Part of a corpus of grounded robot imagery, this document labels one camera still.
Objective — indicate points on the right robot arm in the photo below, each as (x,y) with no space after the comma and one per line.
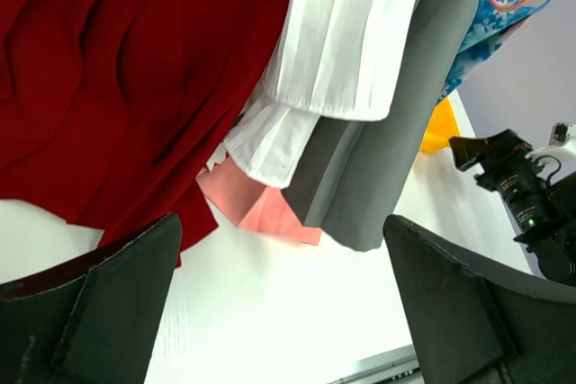
(544,211)

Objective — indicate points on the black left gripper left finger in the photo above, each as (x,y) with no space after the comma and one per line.
(92,319)

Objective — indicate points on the white pleated skirt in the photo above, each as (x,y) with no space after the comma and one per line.
(337,59)

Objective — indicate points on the blue floral skirt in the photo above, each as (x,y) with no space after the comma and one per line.
(485,36)

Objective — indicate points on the yellow plastic bin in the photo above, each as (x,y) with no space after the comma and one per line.
(441,127)

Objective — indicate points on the pink skirt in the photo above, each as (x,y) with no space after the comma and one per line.
(253,206)

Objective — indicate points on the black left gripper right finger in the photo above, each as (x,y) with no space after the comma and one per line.
(475,320)

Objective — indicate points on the dark red skirt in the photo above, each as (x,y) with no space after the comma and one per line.
(111,108)

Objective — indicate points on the grey skirt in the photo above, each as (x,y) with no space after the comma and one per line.
(351,173)

